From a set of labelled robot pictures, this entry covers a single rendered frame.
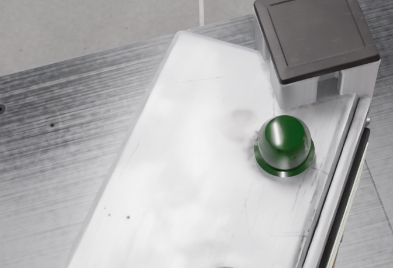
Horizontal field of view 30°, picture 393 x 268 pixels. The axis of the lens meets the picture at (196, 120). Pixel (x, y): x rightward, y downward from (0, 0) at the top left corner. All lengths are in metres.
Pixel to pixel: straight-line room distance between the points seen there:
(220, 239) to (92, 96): 0.83
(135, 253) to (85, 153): 0.77
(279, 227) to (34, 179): 0.79
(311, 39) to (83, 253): 0.13
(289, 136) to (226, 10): 1.92
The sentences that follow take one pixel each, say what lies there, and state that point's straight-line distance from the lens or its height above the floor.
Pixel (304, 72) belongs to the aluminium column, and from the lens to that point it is 0.31.
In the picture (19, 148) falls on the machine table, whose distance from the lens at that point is 1.11.
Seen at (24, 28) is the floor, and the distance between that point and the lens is 2.31.
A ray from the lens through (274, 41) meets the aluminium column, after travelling 0.32.
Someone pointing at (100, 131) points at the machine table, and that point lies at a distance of 1.08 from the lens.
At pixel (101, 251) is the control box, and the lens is 0.31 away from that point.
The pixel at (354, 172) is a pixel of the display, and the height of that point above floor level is 1.46.
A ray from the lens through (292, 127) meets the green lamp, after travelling 0.30.
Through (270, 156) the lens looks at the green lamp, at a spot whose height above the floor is 1.49.
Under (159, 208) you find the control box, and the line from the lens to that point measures 0.31.
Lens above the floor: 1.76
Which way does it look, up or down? 61 degrees down
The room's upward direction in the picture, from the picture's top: 12 degrees counter-clockwise
